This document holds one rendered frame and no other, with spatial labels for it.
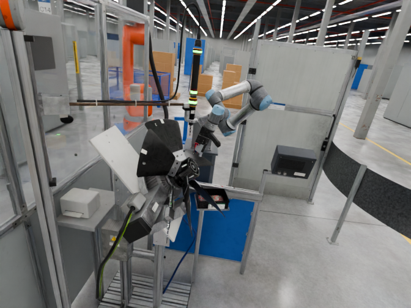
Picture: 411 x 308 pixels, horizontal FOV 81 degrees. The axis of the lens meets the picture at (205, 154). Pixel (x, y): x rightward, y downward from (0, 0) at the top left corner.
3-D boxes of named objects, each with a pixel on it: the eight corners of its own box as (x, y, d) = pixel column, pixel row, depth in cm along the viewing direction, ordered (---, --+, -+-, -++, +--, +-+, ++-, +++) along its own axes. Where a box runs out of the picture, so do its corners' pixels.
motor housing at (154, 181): (160, 214, 132) (179, 205, 128) (134, 183, 126) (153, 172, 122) (170, 192, 153) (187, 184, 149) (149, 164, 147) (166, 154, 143)
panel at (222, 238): (151, 247, 218) (153, 184, 192) (152, 245, 219) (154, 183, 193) (241, 263, 212) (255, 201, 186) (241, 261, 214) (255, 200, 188)
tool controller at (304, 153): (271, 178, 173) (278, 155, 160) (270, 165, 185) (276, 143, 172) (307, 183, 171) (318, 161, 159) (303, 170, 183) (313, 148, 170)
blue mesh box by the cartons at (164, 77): (133, 104, 759) (132, 71, 720) (146, 97, 874) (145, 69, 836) (159, 108, 755) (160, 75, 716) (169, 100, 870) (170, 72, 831)
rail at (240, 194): (148, 184, 191) (148, 176, 188) (150, 182, 195) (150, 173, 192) (261, 203, 185) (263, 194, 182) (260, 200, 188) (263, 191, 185)
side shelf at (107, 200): (54, 224, 133) (53, 220, 132) (90, 190, 166) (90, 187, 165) (95, 232, 132) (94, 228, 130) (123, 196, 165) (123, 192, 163)
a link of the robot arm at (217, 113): (227, 109, 151) (222, 109, 144) (220, 124, 155) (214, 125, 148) (218, 103, 154) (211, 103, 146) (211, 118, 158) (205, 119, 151)
